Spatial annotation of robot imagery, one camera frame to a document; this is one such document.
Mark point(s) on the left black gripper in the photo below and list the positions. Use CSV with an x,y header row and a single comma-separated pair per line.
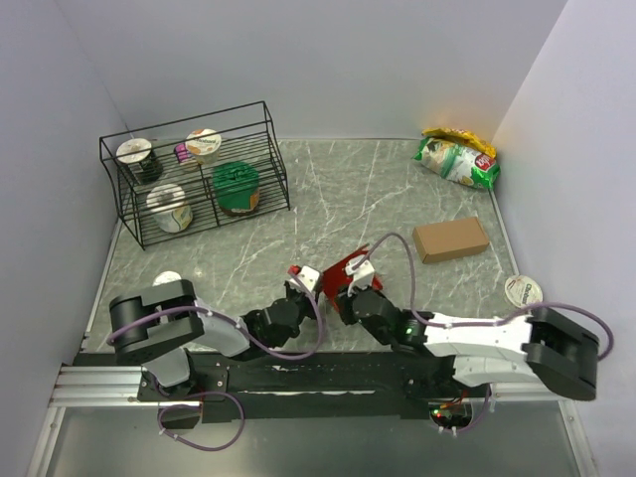
x,y
289,289

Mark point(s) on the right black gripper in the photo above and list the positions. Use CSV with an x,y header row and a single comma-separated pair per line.
x,y
345,303

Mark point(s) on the red paper box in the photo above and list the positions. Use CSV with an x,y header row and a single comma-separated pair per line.
x,y
335,279

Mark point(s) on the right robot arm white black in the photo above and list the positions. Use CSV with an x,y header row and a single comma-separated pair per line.
x,y
540,347

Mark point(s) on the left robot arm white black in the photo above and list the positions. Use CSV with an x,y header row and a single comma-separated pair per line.
x,y
152,328

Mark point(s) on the brown cardboard box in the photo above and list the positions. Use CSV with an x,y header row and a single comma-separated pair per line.
x,y
449,240

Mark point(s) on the metal tin can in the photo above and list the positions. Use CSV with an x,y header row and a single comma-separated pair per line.
x,y
165,277

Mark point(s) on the green lidded jar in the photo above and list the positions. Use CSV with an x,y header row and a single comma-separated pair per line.
x,y
236,187

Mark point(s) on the white cup lower shelf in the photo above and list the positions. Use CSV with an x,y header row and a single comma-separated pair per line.
x,y
169,208

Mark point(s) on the green chips bag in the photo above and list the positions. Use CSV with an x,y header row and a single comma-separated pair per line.
x,y
458,163

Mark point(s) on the white yogurt cup orange label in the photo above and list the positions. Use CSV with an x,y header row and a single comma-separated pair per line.
x,y
204,144

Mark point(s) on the small purple white cup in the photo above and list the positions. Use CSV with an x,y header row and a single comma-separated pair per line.
x,y
182,154

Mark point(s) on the yellow chips bag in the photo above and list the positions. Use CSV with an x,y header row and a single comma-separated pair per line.
x,y
462,136

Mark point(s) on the foil lid dark cup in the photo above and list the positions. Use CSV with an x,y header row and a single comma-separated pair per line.
x,y
138,158

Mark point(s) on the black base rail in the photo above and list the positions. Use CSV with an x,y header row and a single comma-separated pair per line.
x,y
328,384

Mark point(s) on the black wire rack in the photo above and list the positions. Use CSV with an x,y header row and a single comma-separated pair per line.
x,y
248,135

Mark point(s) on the aluminium frame rail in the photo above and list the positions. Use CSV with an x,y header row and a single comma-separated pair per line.
x,y
95,427

